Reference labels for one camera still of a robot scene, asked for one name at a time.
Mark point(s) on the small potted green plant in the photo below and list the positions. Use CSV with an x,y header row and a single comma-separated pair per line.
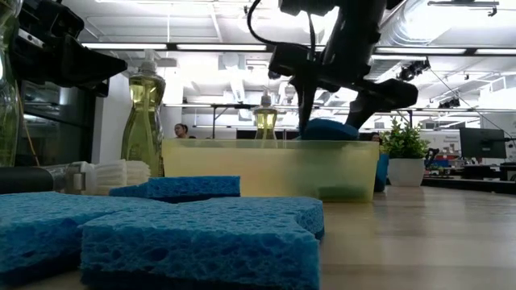
x,y
405,173

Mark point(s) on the overhead light rail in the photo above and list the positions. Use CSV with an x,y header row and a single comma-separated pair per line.
x,y
171,46

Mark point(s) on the black track spotlight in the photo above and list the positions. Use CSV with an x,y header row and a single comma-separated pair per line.
x,y
449,103
411,70

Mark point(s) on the dark background desk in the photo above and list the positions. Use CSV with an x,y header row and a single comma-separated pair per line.
x,y
467,183

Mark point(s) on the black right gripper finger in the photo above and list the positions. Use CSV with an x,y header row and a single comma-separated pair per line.
x,y
383,96
307,104

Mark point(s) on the blue cellulose sponge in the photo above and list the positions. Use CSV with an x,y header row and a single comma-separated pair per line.
x,y
201,249
193,187
40,225
328,129

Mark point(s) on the black computer monitor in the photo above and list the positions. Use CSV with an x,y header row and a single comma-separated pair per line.
x,y
481,143

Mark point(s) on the person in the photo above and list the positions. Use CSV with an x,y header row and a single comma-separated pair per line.
x,y
375,137
180,131

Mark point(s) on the white poster board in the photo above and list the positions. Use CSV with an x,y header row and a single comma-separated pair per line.
x,y
443,141

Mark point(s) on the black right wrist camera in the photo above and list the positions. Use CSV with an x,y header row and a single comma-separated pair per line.
x,y
306,7

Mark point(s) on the clear soap pump bottle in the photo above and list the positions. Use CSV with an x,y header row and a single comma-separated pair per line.
x,y
265,121
143,121
8,121

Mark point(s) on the yellow translucent plastic bin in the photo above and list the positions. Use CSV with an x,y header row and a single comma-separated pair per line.
x,y
242,173

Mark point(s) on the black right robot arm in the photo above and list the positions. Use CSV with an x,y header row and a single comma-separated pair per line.
x,y
363,5

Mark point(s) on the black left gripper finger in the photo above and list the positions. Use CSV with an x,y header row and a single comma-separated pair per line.
x,y
92,64
96,88

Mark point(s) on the blue plastic bin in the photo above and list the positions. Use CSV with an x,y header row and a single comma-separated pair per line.
x,y
381,173

